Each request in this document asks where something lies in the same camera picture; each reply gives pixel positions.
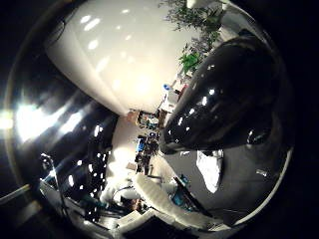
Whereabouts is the black and tan spray bottle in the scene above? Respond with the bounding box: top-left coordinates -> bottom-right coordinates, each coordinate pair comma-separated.
159,31 -> 287,155

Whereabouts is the white crumpled cloth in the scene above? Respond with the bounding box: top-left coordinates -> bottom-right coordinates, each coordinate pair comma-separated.
195,148 -> 224,194

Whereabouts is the green potted plant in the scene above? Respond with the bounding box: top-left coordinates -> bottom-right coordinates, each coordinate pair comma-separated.
159,0 -> 227,76

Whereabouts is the teal plastic crate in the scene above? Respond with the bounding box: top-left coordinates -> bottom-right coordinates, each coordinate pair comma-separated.
170,175 -> 192,208

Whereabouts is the dark grey table mat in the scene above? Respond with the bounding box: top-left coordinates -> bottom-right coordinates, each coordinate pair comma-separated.
162,143 -> 293,227

